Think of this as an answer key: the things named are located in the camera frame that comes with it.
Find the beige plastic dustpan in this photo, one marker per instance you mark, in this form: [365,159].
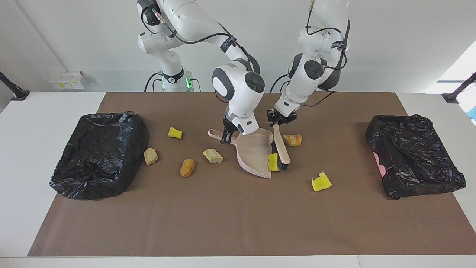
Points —
[254,152]

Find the brown table mat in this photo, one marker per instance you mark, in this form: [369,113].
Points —
[238,230]

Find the notched yellow sponge piece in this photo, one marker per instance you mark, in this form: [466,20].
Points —
[320,183]

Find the brown bread roll piece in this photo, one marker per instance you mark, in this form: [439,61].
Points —
[187,168]

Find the black clamp stand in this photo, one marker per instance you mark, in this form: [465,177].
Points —
[452,97]
[18,93]

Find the striped orange bread piece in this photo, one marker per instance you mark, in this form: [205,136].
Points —
[293,140]

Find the small yellow sponge piece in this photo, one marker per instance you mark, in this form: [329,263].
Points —
[174,133]

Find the tan crumpled trash lump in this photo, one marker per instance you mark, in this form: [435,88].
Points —
[150,156]

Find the pale crumpled trash lump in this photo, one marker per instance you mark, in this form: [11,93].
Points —
[213,156]

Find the yellow sponge wedge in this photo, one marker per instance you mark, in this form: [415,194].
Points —
[274,163]

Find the black bag lined pink bin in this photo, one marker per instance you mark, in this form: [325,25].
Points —
[416,160]

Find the white wall socket box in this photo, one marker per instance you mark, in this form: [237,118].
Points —
[67,80]

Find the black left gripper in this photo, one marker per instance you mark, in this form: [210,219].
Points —
[283,115]

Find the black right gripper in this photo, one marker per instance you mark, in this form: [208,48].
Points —
[230,127]

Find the beige hand brush black bristles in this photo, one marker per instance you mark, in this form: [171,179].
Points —
[282,147]

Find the blue object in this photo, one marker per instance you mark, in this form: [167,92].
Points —
[473,113]

